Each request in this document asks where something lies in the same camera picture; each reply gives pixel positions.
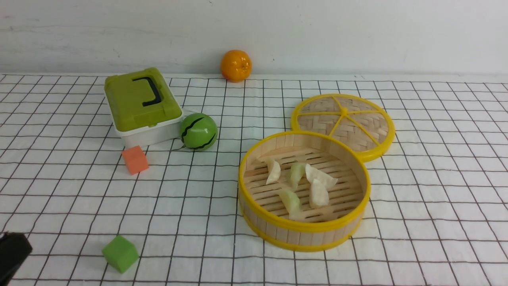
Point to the green lidded white box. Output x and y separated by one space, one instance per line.
143 109

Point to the yellow bamboo steamer tray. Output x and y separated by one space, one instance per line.
322 228

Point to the yellow bamboo steamer lid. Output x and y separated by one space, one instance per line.
360 124

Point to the white grid tablecloth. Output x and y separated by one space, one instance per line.
437 215

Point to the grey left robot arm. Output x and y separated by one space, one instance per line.
14 250

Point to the orange toy fruit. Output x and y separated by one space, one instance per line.
236 66

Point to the orange foam cube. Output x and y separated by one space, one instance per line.
135 160

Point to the white dumpling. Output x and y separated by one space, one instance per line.
319 196
274 171
313 173

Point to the green foam cube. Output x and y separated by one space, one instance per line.
120 253

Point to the green toy watermelon ball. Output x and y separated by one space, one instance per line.
198 132

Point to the greenish dumpling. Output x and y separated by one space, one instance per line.
297 171
292 204

